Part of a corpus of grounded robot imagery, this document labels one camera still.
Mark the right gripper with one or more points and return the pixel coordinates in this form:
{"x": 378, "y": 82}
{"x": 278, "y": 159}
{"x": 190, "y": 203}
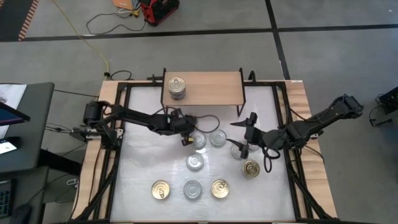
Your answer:
{"x": 261, "y": 138}

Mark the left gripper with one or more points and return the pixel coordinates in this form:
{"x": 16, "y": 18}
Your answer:
{"x": 182, "y": 126}

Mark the gold-lid Wild Planet can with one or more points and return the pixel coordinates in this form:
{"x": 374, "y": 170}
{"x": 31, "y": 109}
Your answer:
{"x": 178, "y": 97}
{"x": 250, "y": 169}
{"x": 160, "y": 189}
{"x": 220, "y": 188}
{"x": 176, "y": 84}

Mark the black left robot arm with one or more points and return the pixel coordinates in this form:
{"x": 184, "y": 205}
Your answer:
{"x": 136, "y": 116}

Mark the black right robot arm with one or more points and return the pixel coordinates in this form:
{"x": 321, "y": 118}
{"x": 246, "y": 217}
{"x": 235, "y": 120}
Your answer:
{"x": 320, "y": 119}

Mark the wooden shelf black metal legs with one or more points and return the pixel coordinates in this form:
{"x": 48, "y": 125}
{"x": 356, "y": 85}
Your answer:
{"x": 214, "y": 90}

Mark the red black equipment box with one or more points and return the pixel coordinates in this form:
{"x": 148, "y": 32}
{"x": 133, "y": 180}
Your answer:
{"x": 158, "y": 12}

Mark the black desk base bar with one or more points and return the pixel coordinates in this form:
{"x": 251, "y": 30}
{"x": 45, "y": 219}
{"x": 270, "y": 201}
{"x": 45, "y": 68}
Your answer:
{"x": 59, "y": 161}

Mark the orange box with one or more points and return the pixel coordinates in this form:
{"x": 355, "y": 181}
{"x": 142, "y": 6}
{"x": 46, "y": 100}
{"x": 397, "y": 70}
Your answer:
{"x": 122, "y": 3}

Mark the black equipment cart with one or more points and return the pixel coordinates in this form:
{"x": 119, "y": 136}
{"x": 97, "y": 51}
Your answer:
{"x": 388, "y": 105}

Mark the grey desk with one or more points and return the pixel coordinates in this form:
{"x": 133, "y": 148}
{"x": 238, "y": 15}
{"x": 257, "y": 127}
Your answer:
{"x": 37, "y": 130}

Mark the white paper sheet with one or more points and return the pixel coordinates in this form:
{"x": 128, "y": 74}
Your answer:
{"x": 14, "y": 93}

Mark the dark tablet screen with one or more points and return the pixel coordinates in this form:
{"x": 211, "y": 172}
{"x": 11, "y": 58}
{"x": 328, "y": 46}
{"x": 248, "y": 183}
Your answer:
{"x": 9, "y": 115}

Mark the black computer mouse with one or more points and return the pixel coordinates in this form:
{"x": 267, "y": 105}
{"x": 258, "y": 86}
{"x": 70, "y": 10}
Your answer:
{"x": 20, "y": 214}

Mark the black keyboard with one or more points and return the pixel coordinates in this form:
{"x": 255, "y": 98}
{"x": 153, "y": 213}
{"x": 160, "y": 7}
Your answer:
{"x": 5, "y": 199}

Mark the black mat striped edge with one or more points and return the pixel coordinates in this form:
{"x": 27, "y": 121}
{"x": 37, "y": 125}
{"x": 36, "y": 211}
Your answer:
{"x": 12, "y": 18}

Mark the black metal table frame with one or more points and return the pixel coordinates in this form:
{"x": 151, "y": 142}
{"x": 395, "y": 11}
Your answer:
{"x": 261, "y": 83}

